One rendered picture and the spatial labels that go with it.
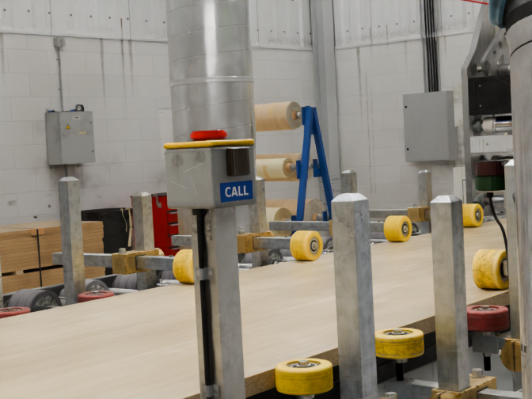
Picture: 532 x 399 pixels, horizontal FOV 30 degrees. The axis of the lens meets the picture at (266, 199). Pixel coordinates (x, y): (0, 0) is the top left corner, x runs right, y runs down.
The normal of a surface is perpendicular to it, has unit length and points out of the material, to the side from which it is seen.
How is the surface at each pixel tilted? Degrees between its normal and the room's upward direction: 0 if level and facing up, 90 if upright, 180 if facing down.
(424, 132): 90
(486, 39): 90
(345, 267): 90
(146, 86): 90
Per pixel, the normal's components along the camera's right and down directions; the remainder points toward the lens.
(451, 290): -0.63, 0.07
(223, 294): 0.77, 0.00
